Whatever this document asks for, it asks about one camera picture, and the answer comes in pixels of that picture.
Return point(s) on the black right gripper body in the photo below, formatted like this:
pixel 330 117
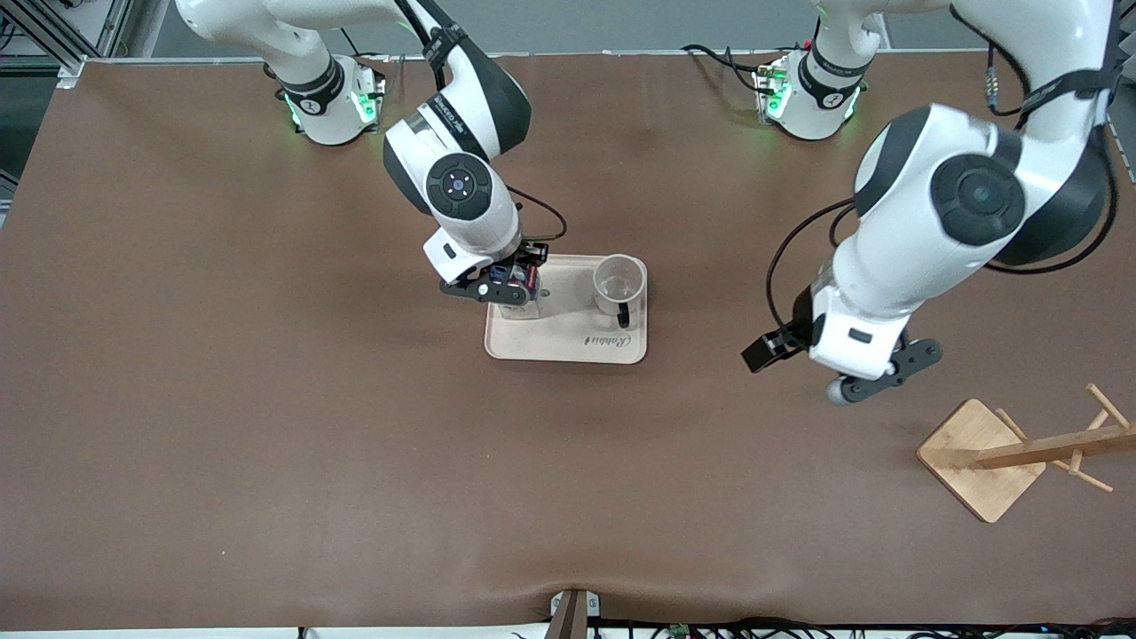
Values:
pixel 533 257

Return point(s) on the blue white milk carton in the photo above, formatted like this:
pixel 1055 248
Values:
pixel 519 308

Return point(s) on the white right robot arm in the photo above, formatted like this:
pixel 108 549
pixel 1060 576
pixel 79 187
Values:
pixel 457 186

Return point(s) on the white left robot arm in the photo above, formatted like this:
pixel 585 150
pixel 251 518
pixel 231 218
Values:
pixel 976 195

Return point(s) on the beige rectangular tray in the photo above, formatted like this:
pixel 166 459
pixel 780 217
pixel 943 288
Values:
pixel 568 342

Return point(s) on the wooden mug rack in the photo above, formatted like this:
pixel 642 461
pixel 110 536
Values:
pixel 981 466

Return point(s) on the small green circuit board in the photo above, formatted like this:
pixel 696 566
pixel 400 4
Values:
pixel 681 631

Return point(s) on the aluminium frame profile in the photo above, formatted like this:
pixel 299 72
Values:
pixel 53 35

